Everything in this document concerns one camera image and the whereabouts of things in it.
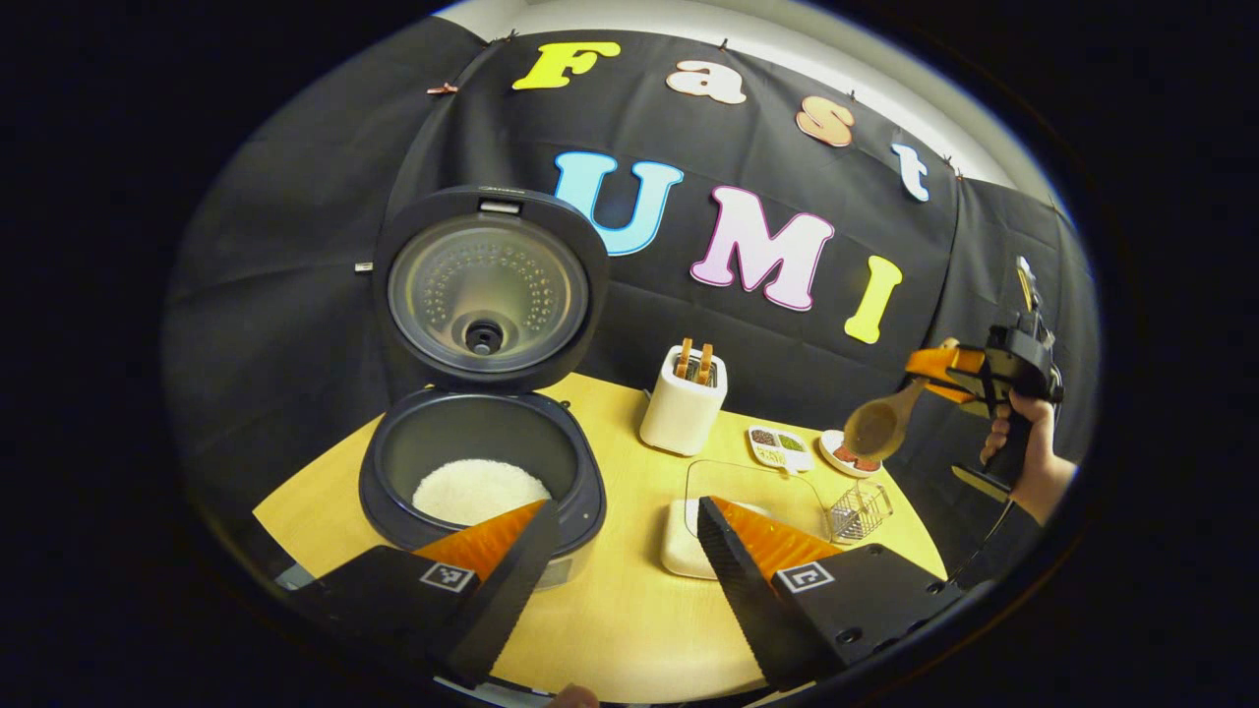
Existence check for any wire metal chopstick holder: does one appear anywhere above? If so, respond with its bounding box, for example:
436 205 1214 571
824 479 895 545

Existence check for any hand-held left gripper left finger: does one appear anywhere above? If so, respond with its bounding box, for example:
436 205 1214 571
285 499 562 689

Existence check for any white rice heap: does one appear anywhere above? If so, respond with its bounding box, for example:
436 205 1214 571
412 458 552 527

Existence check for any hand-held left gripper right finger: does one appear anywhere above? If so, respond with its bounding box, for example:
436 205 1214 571
696 495 970 692

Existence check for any round white plate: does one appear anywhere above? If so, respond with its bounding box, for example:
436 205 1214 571
819 429 886 480

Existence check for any white toaster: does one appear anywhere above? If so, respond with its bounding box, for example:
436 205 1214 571
639 344 729 457

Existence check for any white container with clear lid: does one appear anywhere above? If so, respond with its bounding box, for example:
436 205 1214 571
661 459 835 581

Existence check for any white divided dish with beans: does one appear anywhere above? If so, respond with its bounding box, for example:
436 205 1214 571
747 425 814 475

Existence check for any wooden spoon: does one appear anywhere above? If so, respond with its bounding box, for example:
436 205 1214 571
843 339 960 463

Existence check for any black rice cooker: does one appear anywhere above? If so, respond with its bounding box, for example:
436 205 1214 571
359 185 611 591

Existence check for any black backdrop cloth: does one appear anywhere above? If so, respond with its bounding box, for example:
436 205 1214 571
162 15 1098 552

